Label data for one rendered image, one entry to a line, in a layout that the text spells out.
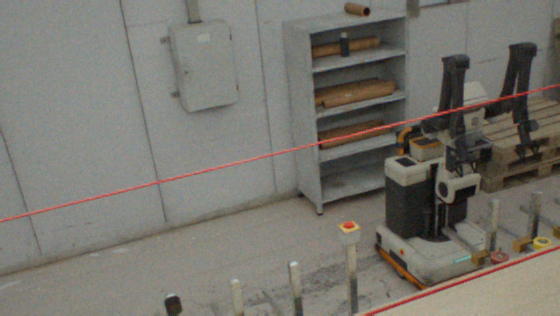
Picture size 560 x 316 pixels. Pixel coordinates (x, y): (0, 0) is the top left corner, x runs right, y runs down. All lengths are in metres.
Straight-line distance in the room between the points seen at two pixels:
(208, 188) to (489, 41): 2.96
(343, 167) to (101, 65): 2.29
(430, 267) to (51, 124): 2.87
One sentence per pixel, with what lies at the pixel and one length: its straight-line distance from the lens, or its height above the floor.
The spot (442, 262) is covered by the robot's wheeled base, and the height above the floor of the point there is 0.27.
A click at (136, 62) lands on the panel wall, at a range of 4.69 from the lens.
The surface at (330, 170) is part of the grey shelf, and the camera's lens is 5.48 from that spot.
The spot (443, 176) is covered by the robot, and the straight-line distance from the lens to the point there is 3.81.
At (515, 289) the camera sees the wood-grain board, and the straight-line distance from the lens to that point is 2.69.
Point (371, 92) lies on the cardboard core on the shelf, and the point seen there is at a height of 0.96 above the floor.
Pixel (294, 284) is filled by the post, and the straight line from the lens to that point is 2.45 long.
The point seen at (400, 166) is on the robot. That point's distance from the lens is 3.96.
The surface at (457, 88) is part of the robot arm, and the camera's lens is 3.30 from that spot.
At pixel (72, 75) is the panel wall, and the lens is 4.66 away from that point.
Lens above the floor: 2.45
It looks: 28 degrees down
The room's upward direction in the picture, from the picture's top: 5 degrees counter-clockwise
